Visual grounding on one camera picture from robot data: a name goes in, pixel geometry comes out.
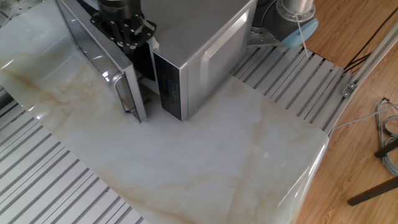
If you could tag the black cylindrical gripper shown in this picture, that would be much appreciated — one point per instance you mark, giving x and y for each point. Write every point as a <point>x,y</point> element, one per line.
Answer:
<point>119,9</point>

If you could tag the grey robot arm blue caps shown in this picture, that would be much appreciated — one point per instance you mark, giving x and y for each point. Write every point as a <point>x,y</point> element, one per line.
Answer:
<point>292,9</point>

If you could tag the silver microwave oven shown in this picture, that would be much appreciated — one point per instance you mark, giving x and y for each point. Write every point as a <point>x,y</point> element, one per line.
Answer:
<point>199,46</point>

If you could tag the white tape piece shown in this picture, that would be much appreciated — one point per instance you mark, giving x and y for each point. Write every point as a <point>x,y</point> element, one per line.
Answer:
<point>154,42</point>

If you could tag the grey perforated metal plate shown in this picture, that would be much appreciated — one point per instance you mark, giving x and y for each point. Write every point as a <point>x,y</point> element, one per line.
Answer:
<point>18,7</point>

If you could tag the marble pattern mat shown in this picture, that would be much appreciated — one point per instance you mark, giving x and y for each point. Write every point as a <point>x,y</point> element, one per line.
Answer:
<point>186,155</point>

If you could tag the white zip tie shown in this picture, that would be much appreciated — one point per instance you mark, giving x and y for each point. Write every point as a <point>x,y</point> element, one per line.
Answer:
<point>301,37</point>

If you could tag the dark wooden leg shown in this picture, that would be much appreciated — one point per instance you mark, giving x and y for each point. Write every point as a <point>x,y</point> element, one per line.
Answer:
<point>387,148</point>
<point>373,191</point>

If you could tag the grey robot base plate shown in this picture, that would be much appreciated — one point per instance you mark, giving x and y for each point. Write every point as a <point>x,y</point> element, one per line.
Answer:
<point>259,37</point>

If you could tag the metal corner bracket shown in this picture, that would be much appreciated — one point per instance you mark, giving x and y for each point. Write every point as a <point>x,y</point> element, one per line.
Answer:
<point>349,90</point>

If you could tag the aluminium frame strut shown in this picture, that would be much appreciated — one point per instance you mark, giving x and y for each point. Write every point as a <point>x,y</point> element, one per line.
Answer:
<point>373,59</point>

